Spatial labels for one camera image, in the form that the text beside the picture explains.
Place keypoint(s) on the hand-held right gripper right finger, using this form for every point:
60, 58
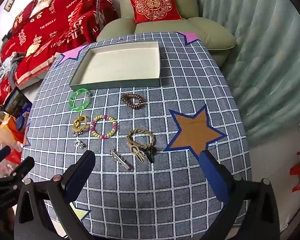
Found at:
215, 177

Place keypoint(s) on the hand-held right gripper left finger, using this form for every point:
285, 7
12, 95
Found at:
82, 166

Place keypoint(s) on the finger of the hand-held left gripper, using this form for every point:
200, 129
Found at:
21, 167
1, 154

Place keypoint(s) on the silver earring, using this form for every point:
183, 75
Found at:
77, 133
80, 145

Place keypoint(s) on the silver metal hair clip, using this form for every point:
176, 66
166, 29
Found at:
120, 160

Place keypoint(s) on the green translucent bangle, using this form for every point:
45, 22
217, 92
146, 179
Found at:
73, 103

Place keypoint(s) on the black claw hair clip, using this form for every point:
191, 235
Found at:
150, 156

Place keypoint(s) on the cream shallow box tray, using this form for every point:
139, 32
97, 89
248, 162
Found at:
122, 62

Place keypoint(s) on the orange bag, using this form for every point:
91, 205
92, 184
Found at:
5, 135

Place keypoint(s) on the grey grid star tablecloth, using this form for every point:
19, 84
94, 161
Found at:
165, 192

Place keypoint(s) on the blue printed box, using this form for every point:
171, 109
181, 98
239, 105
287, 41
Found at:
16, 102

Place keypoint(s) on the tan knotted tassel clip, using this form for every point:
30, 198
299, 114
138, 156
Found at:
138, 153

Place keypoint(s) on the grey clothes pile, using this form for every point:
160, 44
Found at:
2, 70

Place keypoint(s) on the beige round plush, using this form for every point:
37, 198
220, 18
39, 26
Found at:
32, 50

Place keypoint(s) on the pale green armchair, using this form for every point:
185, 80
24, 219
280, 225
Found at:
207, 27

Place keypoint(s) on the printed photo pillow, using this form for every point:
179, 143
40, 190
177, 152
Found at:
43, 2

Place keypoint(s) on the silver hanging streamer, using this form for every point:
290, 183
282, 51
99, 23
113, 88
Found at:
99, 5

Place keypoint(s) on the red embroidered cushion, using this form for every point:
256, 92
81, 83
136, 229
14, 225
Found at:
155, 3

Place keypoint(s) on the framed wall picture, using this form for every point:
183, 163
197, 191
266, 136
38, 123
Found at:
9, 4

